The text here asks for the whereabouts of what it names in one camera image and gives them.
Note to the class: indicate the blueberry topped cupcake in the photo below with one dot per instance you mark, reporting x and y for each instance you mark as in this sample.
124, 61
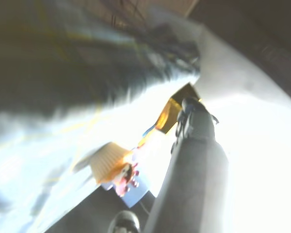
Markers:
109, 162

